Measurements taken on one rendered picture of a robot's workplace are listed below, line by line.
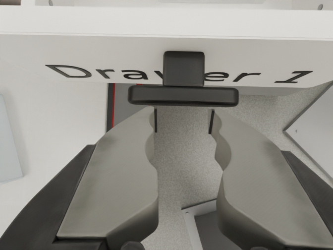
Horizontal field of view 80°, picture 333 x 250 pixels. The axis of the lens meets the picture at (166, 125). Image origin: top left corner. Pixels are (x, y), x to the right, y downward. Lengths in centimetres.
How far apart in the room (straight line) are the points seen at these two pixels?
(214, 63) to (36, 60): 14
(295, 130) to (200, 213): 63
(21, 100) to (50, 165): 10
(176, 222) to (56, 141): 90
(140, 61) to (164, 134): 89
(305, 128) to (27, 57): 116
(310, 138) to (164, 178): 75
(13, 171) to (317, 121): 120
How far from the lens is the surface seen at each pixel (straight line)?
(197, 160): 106
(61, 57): 18
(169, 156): 105
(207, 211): 111
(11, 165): 34
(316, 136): 124
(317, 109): 125
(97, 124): 30
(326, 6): 23
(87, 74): 21
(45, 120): 33
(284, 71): 20
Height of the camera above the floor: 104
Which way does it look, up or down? 87 degrees down
